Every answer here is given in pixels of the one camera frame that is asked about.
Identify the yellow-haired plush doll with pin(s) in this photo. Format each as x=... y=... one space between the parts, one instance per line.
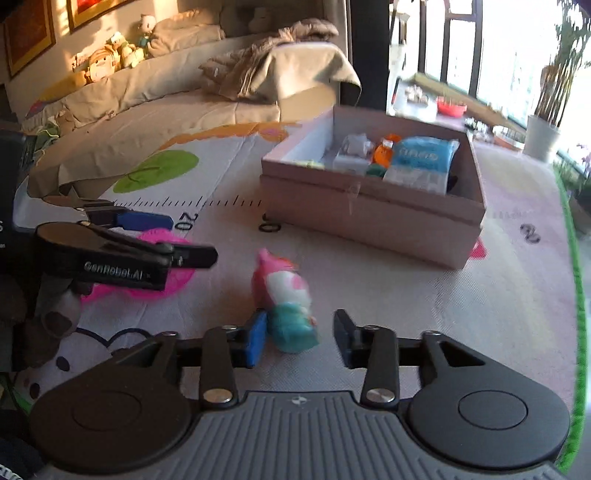
x=102 y=64

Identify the beige throw blanket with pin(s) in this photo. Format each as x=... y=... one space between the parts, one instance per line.
x=314 y=64

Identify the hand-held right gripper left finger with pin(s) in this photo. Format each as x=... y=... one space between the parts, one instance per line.
x=256 y=339

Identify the printed play mat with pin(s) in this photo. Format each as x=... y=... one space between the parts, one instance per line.
x=415 y=300

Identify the pink plastic basket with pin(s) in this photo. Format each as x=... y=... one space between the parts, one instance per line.
x=180 y=281

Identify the white battery charger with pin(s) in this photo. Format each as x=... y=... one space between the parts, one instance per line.
x=351 y=154

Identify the red bowl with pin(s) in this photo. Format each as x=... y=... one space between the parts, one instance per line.
x=451 y=107

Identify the white stick vacuum cleaner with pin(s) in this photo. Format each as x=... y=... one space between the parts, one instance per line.
x=398 y=50

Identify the pink-haired doll toy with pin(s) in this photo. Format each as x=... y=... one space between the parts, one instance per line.
x=286 y=300

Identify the tall green potted plant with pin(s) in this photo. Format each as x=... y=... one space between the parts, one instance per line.
x=563 y=69

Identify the red framed picture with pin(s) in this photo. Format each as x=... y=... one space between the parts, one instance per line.
x=30 y=34

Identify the beige sofa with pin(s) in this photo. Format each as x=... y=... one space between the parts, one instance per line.
x=152 y=92

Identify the orange plastic scoop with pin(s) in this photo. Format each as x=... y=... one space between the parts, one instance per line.
x=383 y=152

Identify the gold framed picture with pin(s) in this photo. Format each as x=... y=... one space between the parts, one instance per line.
x=97 y=11

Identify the white bear plush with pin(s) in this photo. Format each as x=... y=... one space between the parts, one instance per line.
x=147 y=30

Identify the yellow plush toy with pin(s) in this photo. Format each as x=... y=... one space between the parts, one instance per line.
x=127 y=50

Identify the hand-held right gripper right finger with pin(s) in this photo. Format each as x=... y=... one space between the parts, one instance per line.
x=344 y=339

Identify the white plant pot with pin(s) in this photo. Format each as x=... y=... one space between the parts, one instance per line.
x=541 y=138

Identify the grey plush cushion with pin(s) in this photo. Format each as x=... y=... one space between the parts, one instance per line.
x=249 y=18

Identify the pale pink cardboard box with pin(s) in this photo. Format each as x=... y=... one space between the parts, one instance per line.
x=369 y=221

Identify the beige puffer jacket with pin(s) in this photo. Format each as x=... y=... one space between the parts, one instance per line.
x=258 y=60

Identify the blue tissue packet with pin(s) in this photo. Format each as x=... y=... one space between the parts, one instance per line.
x=422 y=161

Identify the cream pillow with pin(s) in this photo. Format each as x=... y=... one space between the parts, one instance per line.
x=189 y=39

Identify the yellow-green small toy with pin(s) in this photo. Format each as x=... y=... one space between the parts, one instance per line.
x=309 y=163

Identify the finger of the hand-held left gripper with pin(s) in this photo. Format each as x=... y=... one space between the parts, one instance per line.
x=147 y=221
x=194 y=257

